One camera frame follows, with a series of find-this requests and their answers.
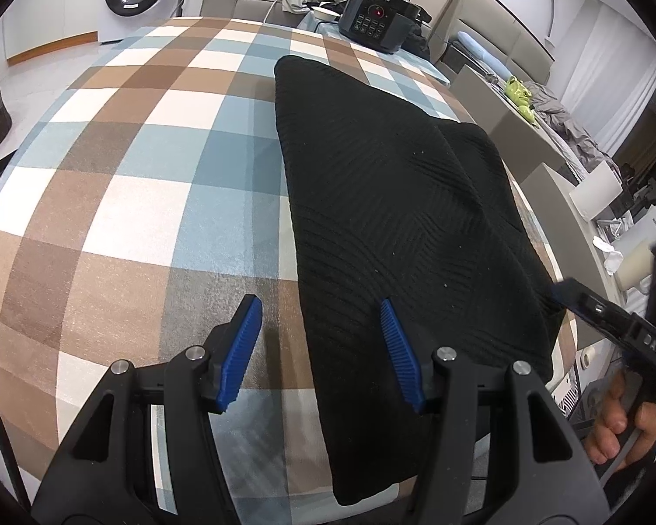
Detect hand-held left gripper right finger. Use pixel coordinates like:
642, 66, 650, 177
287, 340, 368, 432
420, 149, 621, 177
380, 298, 613, 525

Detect person's right hand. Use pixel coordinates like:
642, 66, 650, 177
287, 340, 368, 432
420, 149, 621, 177
585, 372, 656, 466

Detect teal checkered table cloth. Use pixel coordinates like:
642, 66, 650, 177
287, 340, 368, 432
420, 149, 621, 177
298, 8, 452, 85

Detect blue pillow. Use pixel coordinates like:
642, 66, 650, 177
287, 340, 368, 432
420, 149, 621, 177
456, 30, 498, 69

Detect checkered tablecloth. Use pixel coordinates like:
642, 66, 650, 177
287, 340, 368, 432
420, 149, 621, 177
0, 15, 580, 525

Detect green plush toy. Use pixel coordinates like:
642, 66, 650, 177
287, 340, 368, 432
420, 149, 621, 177
503, 77, 537, 124

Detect grey blanket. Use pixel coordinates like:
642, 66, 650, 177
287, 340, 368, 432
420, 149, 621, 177
525, 81, 616, 176

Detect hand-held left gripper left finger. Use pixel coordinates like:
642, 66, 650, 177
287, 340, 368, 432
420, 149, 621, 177
33, 294, 263, 525

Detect black pressure cooker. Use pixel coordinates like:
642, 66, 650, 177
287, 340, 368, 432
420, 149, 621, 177
338, 0, 422, 56

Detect black knit garment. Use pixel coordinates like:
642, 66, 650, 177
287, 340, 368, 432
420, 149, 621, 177
273, 56, 566, 507

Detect white cabinet counter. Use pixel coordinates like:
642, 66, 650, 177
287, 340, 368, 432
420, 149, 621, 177
0, 0, 105, 63

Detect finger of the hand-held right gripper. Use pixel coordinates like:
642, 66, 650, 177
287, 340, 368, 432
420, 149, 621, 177
553, 279, 635, 343

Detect beige large sofa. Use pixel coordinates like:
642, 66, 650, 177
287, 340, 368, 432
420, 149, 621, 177
426, 0, 558, 88

